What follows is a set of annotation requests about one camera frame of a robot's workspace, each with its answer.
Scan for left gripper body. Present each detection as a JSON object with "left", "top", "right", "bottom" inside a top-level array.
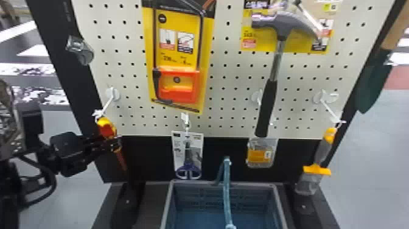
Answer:
[{"left": 49, "top": 131, "right": 97, "bottom": 178}]

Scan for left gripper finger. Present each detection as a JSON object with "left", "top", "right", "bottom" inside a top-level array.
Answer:
[
  {"left": 90, "top": 146, "right": 124, "bottom": 161},
  {"left": 83, "top": 134, "right": 122, "bottom": 149}
]

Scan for red yellow screwdriver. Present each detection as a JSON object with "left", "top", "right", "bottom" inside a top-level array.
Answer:
[{"left": 92, "top": 116, "right": 129, "bottom": 174}]

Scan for blue scissors on white card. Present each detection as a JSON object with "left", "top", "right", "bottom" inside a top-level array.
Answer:
[{"left": 170, "top": 113, "right": 205, "bottom": 180}]

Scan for blue basket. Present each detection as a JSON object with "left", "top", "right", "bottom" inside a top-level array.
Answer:
[{"left": 159, "top": 156, "right": 289, "bottom": 229}]

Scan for yellow hacksaw on card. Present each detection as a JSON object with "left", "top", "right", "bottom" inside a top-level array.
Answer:
[{"left": 141, "top": 0, "right": 217, "bottom": 115}]

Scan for clear packet yellow label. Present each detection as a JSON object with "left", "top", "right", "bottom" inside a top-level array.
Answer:
[{"left": 245, "top": 136, "right": 278, "bottom": 169}]

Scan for white pegboard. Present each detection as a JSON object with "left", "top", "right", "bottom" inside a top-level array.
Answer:
[{"left": 25, "top": 0, "right": 409, "bottom": 229}]

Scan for grey hammer on yellow card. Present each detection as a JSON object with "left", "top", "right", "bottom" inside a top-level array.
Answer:
[{"left": 240, "top": 0, "right": 335, "bottom": 138}]

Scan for yellow grey scraper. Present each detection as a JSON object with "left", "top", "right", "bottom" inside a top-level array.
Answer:
[{"left": 294, "top": 127, "right": 338, "bottom": 197}]

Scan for black cable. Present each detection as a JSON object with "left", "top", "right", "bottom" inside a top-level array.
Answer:
[{"left": 12, "top": 152, "right": 59, "bottom": 207}]

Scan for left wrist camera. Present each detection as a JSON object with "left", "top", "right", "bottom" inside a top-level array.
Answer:
[{"left": 16, "top": 101, "right": 45, "bottom": 146}]

